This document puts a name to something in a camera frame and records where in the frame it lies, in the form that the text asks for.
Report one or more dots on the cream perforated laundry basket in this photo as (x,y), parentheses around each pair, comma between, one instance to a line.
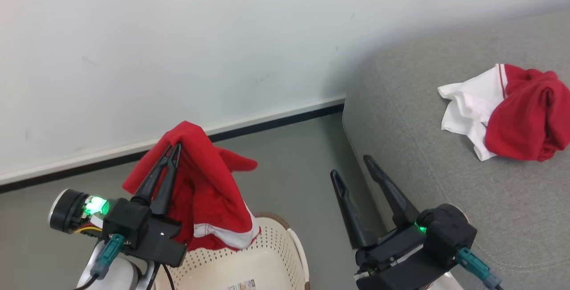
(262,263)

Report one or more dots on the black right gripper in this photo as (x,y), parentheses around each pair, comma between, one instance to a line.
(414,254)

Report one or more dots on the white and black baseboard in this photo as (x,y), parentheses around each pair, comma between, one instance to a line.
(267,120)

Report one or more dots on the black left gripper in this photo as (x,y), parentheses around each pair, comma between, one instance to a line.
(133,227)

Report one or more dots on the red shorts with white trim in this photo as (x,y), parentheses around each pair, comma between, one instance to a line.
(205,183)

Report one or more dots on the paper label in basket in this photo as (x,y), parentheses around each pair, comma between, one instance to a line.
(241,285)

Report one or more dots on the red and white shirt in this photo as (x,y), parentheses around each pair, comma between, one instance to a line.
(525,116)

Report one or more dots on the grey fabric sofa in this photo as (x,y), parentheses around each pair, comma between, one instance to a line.
(445,183)

